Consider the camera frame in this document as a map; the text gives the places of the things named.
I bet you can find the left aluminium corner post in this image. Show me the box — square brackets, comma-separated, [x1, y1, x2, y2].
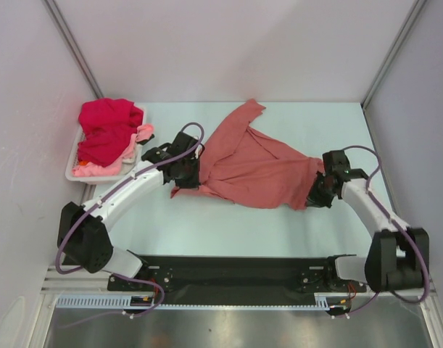
[41, 0, 104, 99]

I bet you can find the light pink t shirt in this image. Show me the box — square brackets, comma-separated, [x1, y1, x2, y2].
[66, 123, 154, 183]

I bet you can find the crimson red t shirt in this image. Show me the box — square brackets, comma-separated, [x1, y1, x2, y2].
[77, 98, 144, 167]

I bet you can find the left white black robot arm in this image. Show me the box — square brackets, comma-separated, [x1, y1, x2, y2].
[55, 130, 204, 290]

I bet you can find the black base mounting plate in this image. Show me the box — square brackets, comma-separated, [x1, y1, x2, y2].
[63, 253, 374, 306]

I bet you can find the white plastic laundry basket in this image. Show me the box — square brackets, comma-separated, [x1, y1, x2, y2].
[65, 105, 154, 185]

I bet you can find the aluminium corner post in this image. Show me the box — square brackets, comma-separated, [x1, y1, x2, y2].
[360, 0, 428, 111]
[41, 0, 104, 99]

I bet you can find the salmon pink t shirt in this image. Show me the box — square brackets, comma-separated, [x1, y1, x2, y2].
[170, 99, 324, 210]

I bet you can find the white slotted cable duct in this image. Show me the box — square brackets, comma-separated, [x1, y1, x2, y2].
[56, 294, 349, 311]

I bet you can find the right aluminium corner post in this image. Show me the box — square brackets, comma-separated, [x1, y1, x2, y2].
[360, 0, 428, 111]

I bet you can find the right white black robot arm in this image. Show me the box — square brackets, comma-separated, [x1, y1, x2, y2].
[307, 149, 429, 294]

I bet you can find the aluminium front rail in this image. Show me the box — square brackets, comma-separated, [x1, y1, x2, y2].
[39, 264, 434, 295]

